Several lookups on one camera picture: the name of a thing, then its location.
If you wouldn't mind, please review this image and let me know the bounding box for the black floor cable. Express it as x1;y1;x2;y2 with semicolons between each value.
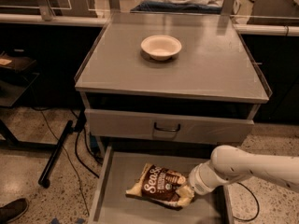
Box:
31;105;104;217

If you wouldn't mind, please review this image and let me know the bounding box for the black stand leg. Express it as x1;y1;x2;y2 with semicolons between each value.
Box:
38;120;73;189

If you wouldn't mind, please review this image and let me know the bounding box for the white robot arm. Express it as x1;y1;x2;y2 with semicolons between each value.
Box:
176;145;299;207

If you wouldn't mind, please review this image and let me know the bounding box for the grey drawer cabinet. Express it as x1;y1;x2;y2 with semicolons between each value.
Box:
76;13;270;149

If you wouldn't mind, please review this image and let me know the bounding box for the grey open middle drawer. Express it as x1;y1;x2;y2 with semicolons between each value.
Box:
88;144;235;224

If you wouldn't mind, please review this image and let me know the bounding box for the white bowl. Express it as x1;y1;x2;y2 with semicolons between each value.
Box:
141;35;182;61

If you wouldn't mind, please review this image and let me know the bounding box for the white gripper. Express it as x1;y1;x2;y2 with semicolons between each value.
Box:
176;161;228;207

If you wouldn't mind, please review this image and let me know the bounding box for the brown chip bag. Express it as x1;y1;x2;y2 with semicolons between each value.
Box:
126;163;187;208

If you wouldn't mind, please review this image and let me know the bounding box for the grey top drawer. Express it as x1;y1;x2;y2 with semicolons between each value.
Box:
85;109;253;145

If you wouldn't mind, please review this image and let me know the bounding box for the dark side table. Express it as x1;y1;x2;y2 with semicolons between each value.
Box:
0;52;58;151

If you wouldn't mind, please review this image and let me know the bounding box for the black drawer handle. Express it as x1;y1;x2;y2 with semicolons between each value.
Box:
153;122;181;133

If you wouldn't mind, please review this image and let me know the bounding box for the black cable at right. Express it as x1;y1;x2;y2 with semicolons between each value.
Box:
232;181;261;222

